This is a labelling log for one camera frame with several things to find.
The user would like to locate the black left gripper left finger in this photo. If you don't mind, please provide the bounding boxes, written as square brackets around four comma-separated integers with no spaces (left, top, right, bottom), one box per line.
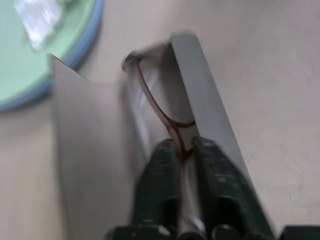
[131,138,181,232]

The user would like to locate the green plate with blue rim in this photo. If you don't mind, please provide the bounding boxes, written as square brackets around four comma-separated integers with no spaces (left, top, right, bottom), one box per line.
[0,0,105,113]

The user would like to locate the red-framed glasses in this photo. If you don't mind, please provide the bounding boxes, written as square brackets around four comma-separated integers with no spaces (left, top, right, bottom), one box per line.
[121,41,205,233]

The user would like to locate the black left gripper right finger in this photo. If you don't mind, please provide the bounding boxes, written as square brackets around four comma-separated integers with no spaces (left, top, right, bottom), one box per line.
[191,136,276,240]

